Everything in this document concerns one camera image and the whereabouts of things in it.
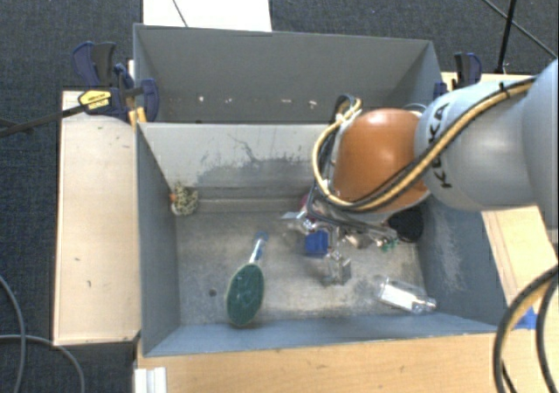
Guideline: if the blue small block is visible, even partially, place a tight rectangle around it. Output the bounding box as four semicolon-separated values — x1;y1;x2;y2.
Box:
303;229;330;258

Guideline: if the clear glass thing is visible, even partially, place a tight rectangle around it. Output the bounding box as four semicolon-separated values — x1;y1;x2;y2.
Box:
279;210;308;249

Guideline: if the clear plastic bottle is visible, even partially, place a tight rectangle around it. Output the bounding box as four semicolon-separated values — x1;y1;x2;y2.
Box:
376;274;438;316

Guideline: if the green round scrub brush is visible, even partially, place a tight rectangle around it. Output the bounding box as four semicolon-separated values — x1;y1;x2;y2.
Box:
224;231;271;328

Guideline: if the grey metal bin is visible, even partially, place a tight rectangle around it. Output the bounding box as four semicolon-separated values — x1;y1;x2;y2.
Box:
132;23;511;358

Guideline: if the pale wood flat board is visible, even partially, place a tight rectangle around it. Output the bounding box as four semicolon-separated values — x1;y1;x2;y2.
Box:
52;89;142;347

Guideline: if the black cylinder on white bracket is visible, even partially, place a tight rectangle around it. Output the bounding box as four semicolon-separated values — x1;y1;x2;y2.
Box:
387;206;426;245

